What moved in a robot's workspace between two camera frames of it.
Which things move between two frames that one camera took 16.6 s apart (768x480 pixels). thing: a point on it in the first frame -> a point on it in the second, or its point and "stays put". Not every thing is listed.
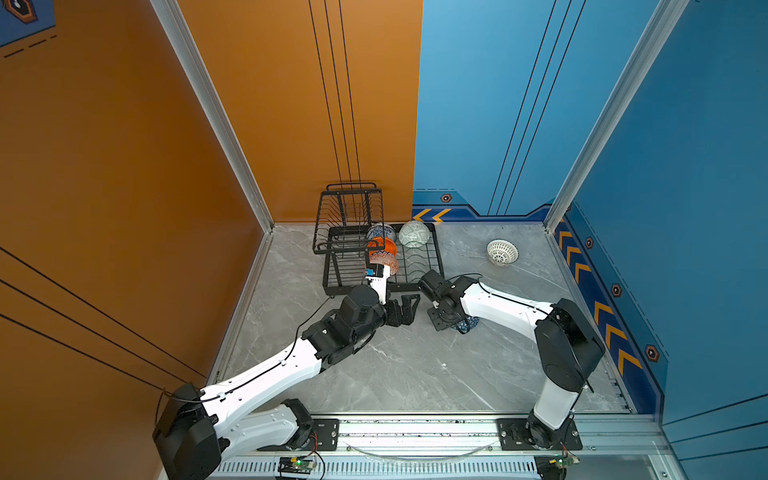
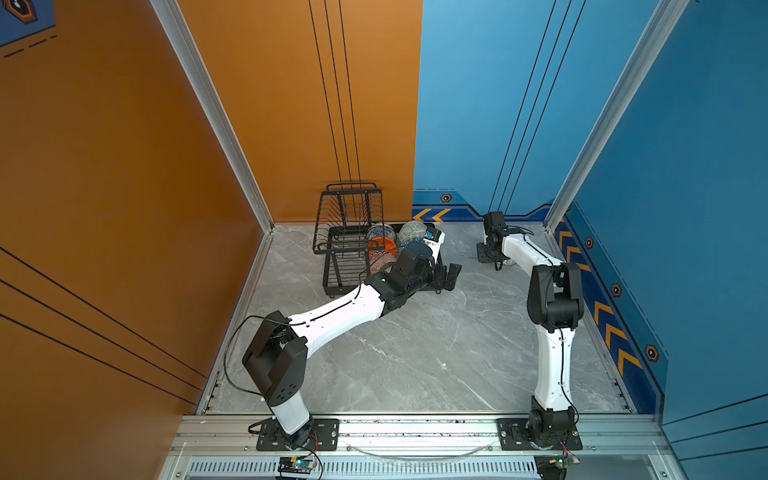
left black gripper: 406,314 -> 438,282
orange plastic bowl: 382,242 stays put
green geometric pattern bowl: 413,234 stays put
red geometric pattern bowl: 385,258 stays put
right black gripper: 437,325 -> 481,255
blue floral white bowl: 381,229 stays put
